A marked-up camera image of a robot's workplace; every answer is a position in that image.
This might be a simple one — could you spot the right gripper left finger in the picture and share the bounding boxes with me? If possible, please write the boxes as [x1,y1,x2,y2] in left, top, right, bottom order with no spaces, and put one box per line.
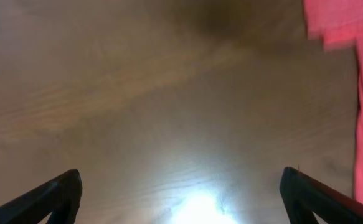
[0,169,82,224]

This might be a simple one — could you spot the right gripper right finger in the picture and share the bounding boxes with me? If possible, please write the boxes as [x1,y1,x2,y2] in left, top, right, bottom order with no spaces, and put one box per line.
[280,167,363,224]

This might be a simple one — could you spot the red-orange t-shirt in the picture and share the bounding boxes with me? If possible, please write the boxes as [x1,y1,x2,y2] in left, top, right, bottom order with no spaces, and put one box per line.
[303,0,363,204]

